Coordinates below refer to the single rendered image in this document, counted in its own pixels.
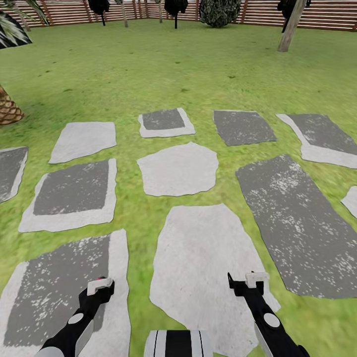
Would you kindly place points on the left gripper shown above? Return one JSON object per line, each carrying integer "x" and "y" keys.
{"x": 102, "y": 296}

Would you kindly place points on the robot trunk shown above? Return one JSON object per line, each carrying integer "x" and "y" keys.
{"x": 178, "y": 344}

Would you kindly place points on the bush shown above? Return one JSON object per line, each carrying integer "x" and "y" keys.
{"x": 219, "y": 12}
{"x": 12, "y": 34}

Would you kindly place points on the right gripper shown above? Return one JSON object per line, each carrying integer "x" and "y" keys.
{"x": 241, "y": 289}

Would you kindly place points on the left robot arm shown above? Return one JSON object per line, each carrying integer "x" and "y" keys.
{"x": 71, "y": 339}

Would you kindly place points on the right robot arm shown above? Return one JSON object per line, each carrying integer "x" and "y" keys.
{"x": 268, "y": 328}

